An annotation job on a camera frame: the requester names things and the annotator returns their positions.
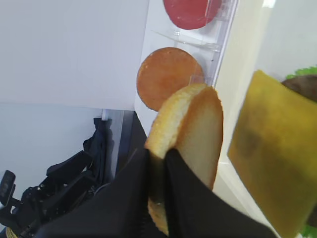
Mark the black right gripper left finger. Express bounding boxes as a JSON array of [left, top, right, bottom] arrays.
[[37, 148, 149, 238]]

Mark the red tomato slice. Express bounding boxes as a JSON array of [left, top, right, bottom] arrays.
[[163, 0, 222, 30]]

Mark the brown patty on burger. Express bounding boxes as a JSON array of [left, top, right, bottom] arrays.
[[282, 74, 317, 102]]

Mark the orange-brown bun slice in rack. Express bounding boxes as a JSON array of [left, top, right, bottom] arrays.
[[136, 47, 204, 111]]

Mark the green lettuce on burger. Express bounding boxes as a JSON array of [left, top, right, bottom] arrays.
[[286, 66, 317, 79]]

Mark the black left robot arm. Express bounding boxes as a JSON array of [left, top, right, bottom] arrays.
[[0, 119, 162, 238]]

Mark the cream metal tray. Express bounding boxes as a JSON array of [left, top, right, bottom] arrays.
[[214, 0, 317, 225]]

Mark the sesame bun top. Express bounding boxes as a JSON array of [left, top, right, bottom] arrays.
[[145, 83, 223, 236]]

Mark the clear acrylic left rack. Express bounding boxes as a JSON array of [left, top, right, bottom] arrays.
[[133, 0, 240, 134]]

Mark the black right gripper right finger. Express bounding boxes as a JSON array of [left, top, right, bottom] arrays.
[[165, 149, 276, 238]]

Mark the orange cheese slice on burger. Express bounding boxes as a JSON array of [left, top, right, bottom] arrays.
[[227, 70, 317, 238]]

